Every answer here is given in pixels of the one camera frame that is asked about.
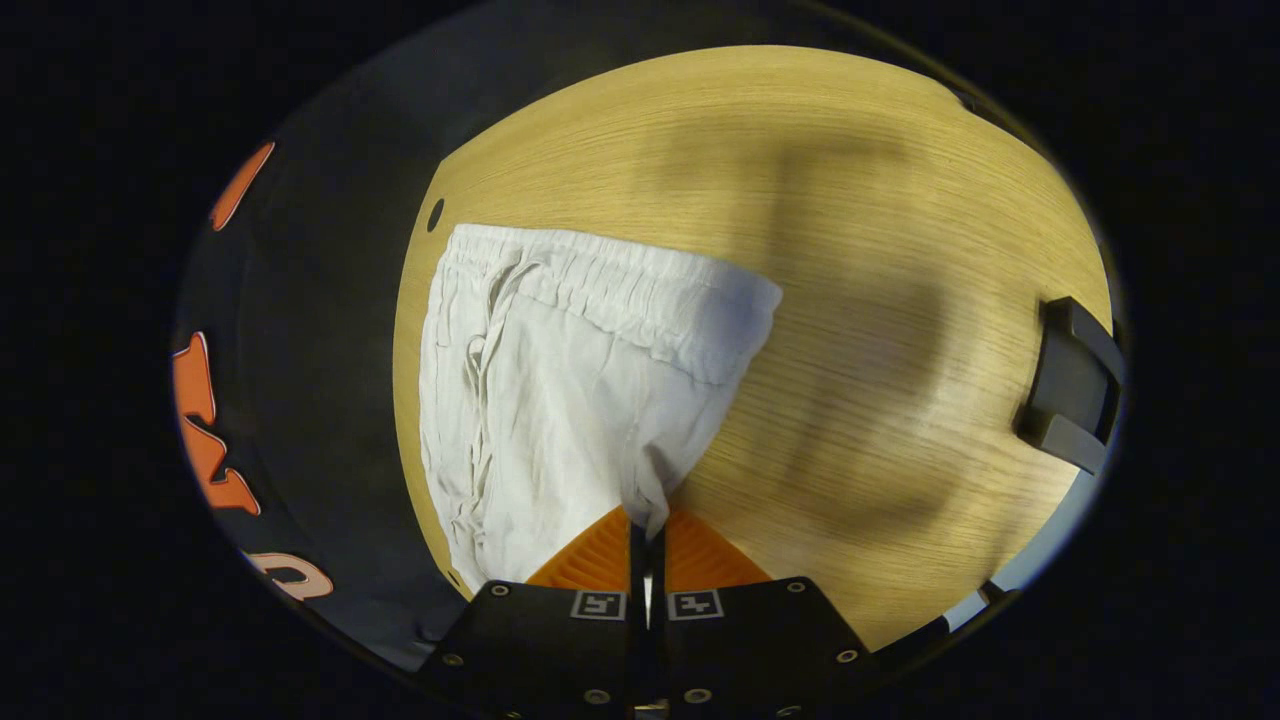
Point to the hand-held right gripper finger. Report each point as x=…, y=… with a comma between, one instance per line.
x=637, y=575
x=657, y=575

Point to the dark grey bracket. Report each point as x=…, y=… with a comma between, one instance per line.
x=1070, y=385

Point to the white jeans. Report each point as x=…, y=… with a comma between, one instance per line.
x=580, y=400

